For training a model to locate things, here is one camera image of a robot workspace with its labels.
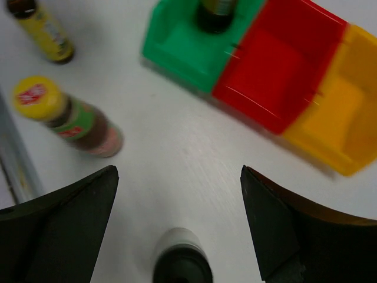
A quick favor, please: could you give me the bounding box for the aluminium front rail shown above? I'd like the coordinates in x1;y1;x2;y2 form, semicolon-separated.
1;97;44;204

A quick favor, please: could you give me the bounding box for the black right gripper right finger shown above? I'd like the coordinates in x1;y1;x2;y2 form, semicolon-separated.
240;166;376;282

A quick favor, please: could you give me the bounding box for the small yellow label bottle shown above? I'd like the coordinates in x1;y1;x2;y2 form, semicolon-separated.
5;1;75;64

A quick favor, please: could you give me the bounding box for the yellow cap sauce bottle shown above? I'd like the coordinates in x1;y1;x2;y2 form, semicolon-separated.
12;75;124;157

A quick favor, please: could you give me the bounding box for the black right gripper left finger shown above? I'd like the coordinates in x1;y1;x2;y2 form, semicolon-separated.
1;165;119;282

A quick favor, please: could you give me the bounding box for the green plastic bin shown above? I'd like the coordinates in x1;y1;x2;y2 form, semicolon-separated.
142;1;264;92

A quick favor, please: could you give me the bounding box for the red plastic bin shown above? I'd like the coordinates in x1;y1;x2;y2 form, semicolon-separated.
213;1;348;135

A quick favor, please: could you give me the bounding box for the yellow plastic bin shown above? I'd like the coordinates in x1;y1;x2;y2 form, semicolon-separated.
283;24;376;176

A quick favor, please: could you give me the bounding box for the red cap dark sauce jar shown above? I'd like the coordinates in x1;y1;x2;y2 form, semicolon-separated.
196;0;238;34

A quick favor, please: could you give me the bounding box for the black lid spice jar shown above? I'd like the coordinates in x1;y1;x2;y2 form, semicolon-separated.
152;228;213;283

